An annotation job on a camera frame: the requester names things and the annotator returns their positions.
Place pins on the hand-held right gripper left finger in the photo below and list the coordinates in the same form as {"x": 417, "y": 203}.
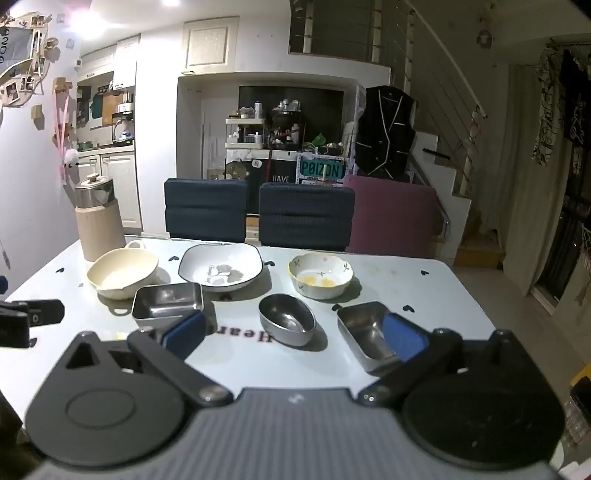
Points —
{"x": 184, "y": 334}

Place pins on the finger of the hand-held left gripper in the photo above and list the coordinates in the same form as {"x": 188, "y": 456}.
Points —
{"x": 44, "y": 312}

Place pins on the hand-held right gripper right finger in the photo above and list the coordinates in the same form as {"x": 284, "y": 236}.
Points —
{"x": 404, "y": 339}

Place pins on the rectangular steel container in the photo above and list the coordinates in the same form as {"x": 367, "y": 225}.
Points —
{"x": 161, "y": 300}
{"x": 362, "y": 332}

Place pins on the white plate with dark rim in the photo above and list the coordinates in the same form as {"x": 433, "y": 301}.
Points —
{"x": 221, "y": 267}

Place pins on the oval steel bowl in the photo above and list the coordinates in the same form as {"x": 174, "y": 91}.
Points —
{"x": 286, "y": 321}

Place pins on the floral ceramic bowl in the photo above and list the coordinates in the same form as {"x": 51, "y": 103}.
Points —
{"x": 321, "y": 277}

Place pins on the white heart-print table cover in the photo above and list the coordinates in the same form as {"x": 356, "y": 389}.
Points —
{"x": 406, "y": 281}

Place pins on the beige jug with steel lid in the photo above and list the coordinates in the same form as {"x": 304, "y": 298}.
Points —
{"x": 99, "y": 230}

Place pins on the maroon chair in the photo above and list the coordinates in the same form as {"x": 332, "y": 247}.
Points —
{"x": 392, "y": 217}

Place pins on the dark blue chair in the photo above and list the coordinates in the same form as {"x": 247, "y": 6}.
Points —
{"x": 307, "y": 214}
{"x": 205, "y": 210}

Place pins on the white kitchen base cabinets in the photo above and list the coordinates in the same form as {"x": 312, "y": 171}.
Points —
{"x": 120, "y": 189}

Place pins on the pink hanging ribbon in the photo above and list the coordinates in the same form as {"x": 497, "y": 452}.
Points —
{"x": 62, "y": 134}

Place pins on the teal sign plate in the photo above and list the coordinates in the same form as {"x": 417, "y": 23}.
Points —
{"x": 321, "y": 168}

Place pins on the black vest with white trim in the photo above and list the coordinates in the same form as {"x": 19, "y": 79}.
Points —
{"x": 385, "y": 134}

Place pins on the white shelf rack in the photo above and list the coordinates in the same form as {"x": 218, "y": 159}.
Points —
{"x": 244, "y": 134}

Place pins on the stair railing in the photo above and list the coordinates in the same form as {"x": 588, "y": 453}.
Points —
{"x": 455, "y": 115}

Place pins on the patterned curtain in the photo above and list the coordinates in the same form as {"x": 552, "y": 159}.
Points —
{"x": 551, "y": 106}

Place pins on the wall photo collage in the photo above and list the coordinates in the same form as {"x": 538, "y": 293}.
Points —
{"x": 21, "y": 55}

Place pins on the white kitchen wall cabinets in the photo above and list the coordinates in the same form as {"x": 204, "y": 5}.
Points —
{"x": 124, "y": 64}

